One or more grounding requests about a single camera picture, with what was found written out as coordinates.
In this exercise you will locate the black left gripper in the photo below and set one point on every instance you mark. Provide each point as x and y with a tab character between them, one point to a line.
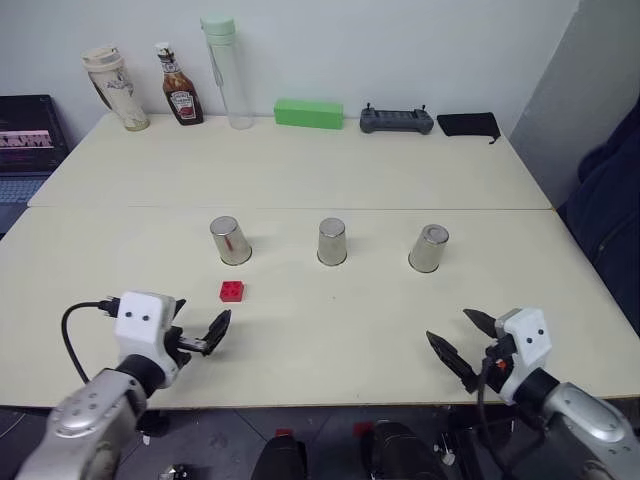
179	346

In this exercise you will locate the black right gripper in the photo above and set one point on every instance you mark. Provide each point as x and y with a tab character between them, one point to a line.
500	365

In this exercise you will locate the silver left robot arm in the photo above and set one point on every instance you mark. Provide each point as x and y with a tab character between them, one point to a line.
85	415

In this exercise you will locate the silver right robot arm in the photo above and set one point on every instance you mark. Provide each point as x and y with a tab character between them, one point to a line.
585	425

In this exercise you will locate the red toy building block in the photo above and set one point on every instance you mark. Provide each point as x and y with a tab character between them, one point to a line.
234	292

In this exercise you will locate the steel cup with red mark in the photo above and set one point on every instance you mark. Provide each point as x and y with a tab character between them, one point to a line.
229	242

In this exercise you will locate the plain steel cup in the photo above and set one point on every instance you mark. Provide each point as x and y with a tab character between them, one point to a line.
332	242
429	250

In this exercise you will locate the dark rounded shape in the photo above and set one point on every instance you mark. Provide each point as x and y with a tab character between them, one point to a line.
400	452
280	457

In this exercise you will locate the person in dark jacket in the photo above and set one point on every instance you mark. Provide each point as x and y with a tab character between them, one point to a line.
610	200

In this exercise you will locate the black fabric pouch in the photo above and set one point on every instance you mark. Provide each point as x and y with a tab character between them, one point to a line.
467	124

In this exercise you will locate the ketchup squeeze bottle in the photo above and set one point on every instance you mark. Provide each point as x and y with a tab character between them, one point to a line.
181	92

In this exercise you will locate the gray remote controller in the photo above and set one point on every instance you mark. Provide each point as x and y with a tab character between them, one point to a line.
397	121

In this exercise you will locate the green rectangular box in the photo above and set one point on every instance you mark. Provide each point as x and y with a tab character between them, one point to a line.
307	114

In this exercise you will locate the beige printed travel tumbler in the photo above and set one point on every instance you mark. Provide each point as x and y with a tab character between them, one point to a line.
117	90

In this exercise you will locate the open laptop computer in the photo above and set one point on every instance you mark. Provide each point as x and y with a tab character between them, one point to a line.
25	145

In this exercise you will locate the clear bottle with green lid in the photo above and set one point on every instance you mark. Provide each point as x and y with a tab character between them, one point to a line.
231	75

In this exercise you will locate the gray partition panel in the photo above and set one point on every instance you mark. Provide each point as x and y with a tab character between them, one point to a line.
570	75

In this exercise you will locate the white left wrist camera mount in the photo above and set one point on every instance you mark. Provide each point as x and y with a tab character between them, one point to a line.
140	325

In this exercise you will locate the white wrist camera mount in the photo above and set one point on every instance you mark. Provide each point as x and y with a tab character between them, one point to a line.
140	325
530	345

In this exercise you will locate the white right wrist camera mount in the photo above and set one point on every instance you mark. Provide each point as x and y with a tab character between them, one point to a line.
530	345

